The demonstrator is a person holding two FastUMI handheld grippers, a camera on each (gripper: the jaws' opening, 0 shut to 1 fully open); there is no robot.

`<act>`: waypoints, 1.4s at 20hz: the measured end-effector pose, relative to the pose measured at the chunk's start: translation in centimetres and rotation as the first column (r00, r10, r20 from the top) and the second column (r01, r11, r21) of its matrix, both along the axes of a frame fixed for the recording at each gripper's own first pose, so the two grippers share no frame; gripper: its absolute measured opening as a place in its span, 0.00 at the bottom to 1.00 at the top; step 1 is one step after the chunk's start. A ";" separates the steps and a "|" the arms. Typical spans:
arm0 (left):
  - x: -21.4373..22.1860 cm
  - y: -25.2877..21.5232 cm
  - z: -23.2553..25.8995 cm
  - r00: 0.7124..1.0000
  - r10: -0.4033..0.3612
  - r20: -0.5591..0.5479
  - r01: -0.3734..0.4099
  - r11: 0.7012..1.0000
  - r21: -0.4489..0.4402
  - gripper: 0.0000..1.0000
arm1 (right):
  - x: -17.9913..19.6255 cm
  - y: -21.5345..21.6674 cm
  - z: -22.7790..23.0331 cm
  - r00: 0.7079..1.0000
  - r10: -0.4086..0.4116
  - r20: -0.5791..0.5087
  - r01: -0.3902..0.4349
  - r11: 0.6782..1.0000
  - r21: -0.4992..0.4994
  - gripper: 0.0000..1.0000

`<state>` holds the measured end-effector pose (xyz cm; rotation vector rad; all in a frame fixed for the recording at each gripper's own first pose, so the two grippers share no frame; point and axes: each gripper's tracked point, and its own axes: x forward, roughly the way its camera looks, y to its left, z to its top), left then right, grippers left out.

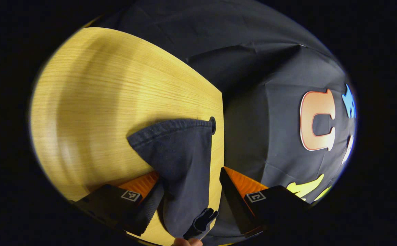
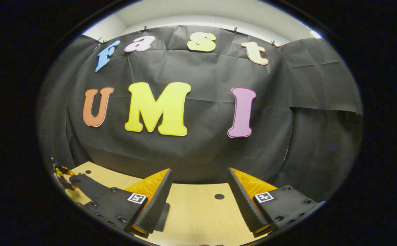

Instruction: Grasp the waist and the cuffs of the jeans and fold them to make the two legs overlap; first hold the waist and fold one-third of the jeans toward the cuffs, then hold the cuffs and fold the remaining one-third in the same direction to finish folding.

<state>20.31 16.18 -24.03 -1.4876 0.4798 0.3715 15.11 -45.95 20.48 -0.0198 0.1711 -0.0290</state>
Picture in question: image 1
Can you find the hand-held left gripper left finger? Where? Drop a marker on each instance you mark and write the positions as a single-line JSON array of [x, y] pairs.
[[150, 208]]

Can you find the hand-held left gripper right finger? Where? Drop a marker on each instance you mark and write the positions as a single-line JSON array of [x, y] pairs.
[[234, 205]]

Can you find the dark grey jeans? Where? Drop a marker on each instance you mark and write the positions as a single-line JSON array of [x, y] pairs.
[[181, 160]]

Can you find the black backdrop cloth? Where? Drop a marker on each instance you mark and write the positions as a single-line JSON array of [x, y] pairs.
[[260, 68]]

